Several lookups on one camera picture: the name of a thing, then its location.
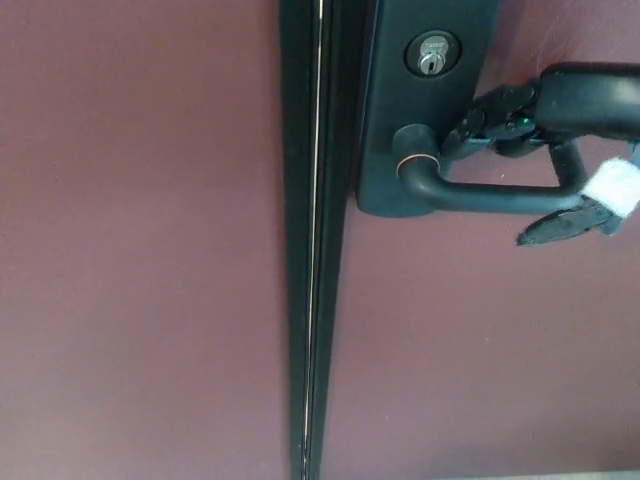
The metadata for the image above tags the silver lock cylinder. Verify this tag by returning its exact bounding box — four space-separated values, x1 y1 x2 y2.
403 30 464 79

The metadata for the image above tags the maroon door leaf with handle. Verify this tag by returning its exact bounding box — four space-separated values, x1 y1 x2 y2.
319 0 640 480

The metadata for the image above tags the maroon door leaf without handle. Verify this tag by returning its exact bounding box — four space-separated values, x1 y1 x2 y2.
0 0 296 480

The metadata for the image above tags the black lever door handle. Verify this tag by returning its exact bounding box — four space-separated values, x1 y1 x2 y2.
391 124 589 217

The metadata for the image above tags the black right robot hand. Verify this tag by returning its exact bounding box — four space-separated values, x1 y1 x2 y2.
438 61 640 249

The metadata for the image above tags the black door edge strip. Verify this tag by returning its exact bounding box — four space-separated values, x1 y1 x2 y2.
305 0 380 480
276 0 326 480

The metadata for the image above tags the black door handle backplate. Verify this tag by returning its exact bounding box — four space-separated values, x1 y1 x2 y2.
356 0 504 220

